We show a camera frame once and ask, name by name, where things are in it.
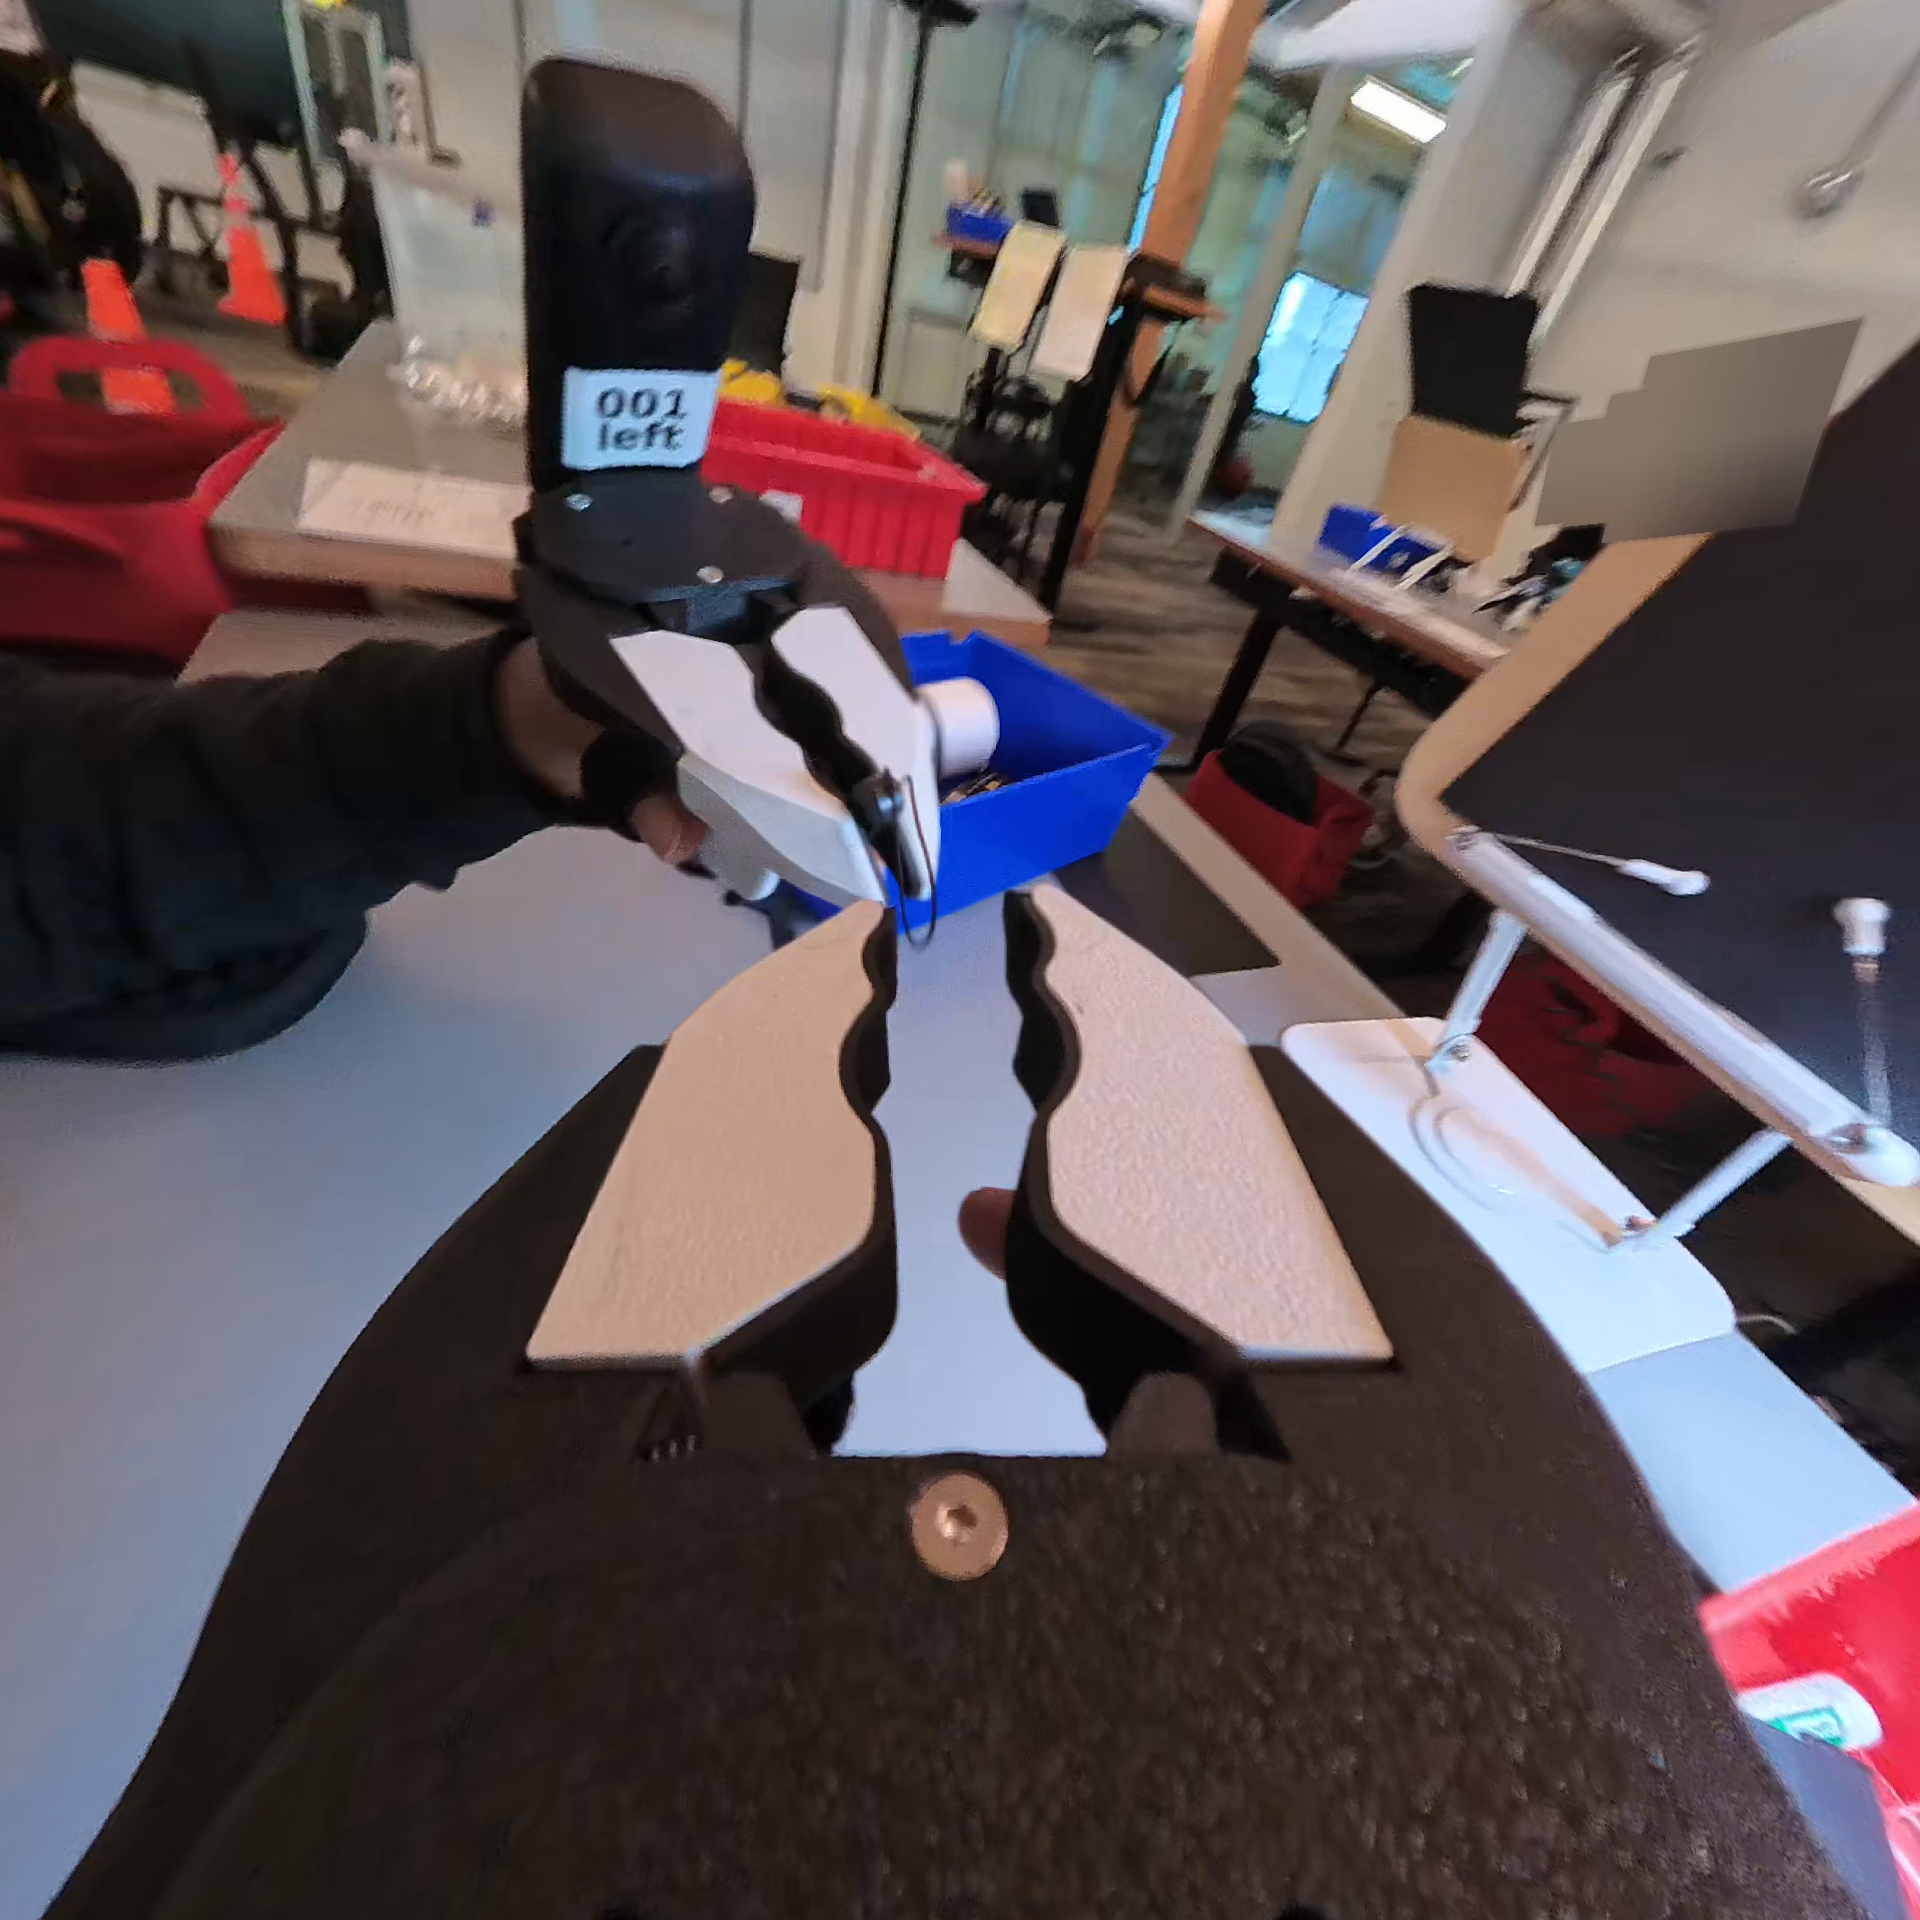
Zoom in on orange traffic cone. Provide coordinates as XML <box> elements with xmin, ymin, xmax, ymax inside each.
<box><xmin>83</xmin><ymin>257</ymin><xmax>179</xmax><ymax>413</ymax></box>
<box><xmin>216</xmin><ymin>158</ymin><xmax>288</xmax><ymax>327</ymax></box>

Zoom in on red plastic basket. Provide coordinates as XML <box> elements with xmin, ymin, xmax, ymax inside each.
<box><xmin>0</xmin><ymin>335</ymin><xmax>288</xmax><ymax>663</ymax></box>

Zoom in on white cylinder with black cap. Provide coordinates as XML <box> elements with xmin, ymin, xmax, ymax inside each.
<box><xmin>918</xmin><ymin>679</ymin><xmax>1000</xmax><ymax>775</ymax></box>

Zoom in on yellow plastic bin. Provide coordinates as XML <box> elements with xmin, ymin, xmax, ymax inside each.
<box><xmin>720</xmin><ymin>358</ymin><xmax>917</xmax><ymax>436</ymax></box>

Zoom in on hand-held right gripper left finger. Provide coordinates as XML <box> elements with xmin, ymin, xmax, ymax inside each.
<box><xmin>525</xmin><ymin>901</ymin><xmax>901</xmax><ymax>1375</ymax></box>

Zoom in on large black display screen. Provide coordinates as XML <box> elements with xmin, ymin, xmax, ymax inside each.
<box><xmin>29</xmin><ymin>0</ymin><xmax>414</xmax><ymax>106</ymax></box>

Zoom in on black floor lamp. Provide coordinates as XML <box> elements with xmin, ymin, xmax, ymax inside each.
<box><xmin>870</xmin><ymin>0</ymin><xmax>975</xmax><ymax>400</ymax></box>

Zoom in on long red ribbed bin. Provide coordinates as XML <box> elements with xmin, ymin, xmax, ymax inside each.
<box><xmin>702</xmin><ymin>398</ymin><xmax>989</xmax><ymax>578</ymax></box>

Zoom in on paper flip chart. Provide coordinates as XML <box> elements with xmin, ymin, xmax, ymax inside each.
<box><xmin>1031</xmin><ymin>244</ymin><xmax>1128</xmax><ymax>378</ymax></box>
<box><xmin>967</xmin><ymin>221</ymin><xmax>1067</xmax><ymax>349</ymax></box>

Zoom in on wooden post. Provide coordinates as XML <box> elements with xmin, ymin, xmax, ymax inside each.
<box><xmin>1071</xmin><ymin>0</ymin><xmax>1278</xmax><ymax>564</ymax></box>

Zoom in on person's left hand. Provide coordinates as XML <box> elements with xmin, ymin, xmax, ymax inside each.
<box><xmin>492</xmin><ymin>632</ymin><xmax>710</xmax><ymax>865</ymax></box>

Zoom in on red plastic bin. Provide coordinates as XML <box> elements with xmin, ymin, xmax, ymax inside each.
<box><xmin>1698</xmin><ymin>1505</ymin><xmax>1920</xmax><ymax>1920</ymax></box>

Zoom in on blue plastic bin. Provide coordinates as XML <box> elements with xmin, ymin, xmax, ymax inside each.
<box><xmin>1318</xmin><ymin>504</ymin><xmax>1450</xmax><ymax>575</ymax></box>
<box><xmin>796</xmin><ymin>631</ymin><xmax>1173</xmax><ymax>921</ymax></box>

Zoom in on black board on white stand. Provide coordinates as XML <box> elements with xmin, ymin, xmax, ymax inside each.
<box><xmin>1283</xmin><ymin>335</ymin><xmax>1920</xmax><ymax>1374</ymax></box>

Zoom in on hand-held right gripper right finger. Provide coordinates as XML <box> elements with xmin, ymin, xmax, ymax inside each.
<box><xmin>1000</xmin><ymin>885</ymin><xmax>1397</xmax><ymax>1430</ymax></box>

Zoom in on wooden desk with black legs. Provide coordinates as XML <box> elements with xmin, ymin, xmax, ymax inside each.
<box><xmin>1190</xmin><ymin>510</ymin><xmax>1508</xmax><ymax>767</ymax></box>

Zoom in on black braided cable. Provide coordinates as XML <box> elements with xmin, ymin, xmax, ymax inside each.
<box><xmin>853</xmin><ymin>767</ymin><xmax>942</xmax><ymax>950</ymax></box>

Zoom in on wooden standing desk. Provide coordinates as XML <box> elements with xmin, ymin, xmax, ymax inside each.
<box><xmin>943</xmin><ymin>210</ymin><xmax>1220</xmax><ymax>607</ymax></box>

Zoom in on clear plastic bag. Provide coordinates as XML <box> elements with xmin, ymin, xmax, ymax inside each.
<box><xmin>347</xmin><ymin>132</ymin><xmax>530</xmax><ymax>424</ymax></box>

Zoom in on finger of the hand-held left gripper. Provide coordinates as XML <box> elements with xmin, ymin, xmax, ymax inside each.
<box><xmin>756</xmin><ymin>601</ymin><xmax>947</xmax><ymax>902</ymax></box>
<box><xmin>608</xmin><ymin>631</ymin><xmax>888</xmax><ymax>909</ymax></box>

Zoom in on person's left forearm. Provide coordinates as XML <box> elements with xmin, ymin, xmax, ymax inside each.
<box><xmin>0</xmin><ymin>631</ymin><xmax>602</xmax><ymax>1057</ymax></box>

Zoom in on white paper sheet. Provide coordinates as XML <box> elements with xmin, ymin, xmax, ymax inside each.
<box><xmin>296</xmin><ymin>457</ymin><xmax>530</xmax><ymax>559</ymax></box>

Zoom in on black board with wooden back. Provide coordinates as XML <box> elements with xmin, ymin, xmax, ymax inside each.
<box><xmin>1375</xmin><ymin>286</ymin><xmax>1567</xmax><ymax>559</ymax></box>

